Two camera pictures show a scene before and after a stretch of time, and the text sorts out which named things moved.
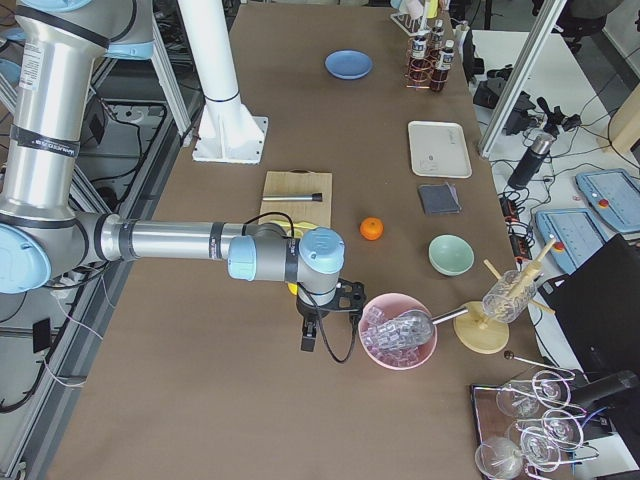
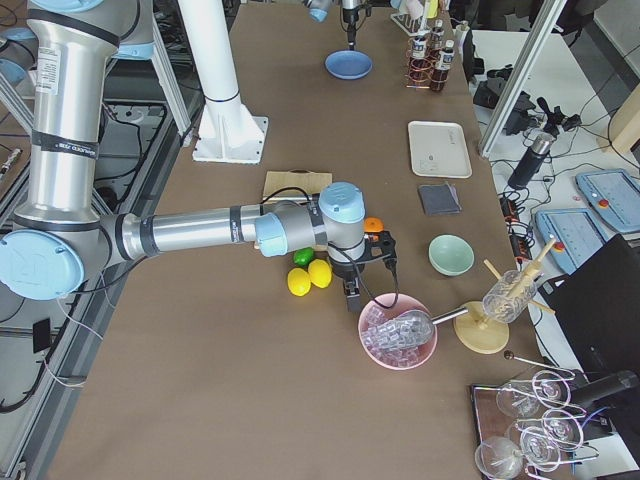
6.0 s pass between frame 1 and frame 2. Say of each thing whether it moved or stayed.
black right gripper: moved
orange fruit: stayed
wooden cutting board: stayed
